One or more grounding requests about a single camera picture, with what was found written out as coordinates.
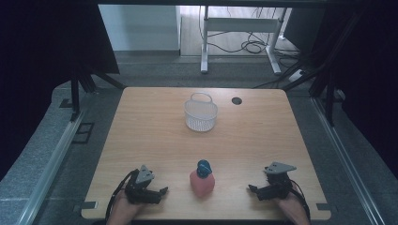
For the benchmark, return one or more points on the silver metal rail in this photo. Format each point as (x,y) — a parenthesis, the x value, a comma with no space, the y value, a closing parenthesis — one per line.
(347,162)
(50,168)

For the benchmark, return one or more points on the white metal desk frame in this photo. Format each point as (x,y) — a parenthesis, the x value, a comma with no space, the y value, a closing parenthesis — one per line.
(241,24)

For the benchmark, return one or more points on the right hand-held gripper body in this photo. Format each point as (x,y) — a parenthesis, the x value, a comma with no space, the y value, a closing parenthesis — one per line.
(277,184)

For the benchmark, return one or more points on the black metal stand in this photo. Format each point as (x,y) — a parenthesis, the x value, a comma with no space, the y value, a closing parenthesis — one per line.
(329,93)
(75,90)

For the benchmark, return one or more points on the white power strip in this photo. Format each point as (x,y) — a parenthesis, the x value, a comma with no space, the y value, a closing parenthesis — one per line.
(296,76)

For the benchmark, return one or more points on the black round table grommet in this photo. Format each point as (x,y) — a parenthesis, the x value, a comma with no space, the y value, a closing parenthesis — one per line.
(237,100)

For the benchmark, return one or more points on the person's right hand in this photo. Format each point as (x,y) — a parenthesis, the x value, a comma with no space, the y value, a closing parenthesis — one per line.
(291,209)

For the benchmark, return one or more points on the person's left hand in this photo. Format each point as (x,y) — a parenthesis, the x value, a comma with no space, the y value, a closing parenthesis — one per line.
(122,210)

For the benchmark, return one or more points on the pink bottle with blue cap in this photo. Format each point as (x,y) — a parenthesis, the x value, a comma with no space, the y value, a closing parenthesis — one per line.
(202,182)

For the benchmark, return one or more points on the white plastic basket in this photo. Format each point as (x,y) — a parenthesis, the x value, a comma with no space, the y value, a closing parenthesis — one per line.
(200,114)

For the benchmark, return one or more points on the black curtain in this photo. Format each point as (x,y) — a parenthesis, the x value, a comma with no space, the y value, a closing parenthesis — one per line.
(369,62)
(47,47)

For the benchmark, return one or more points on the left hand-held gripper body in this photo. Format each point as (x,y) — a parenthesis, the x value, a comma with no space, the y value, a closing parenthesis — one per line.
(139,187)

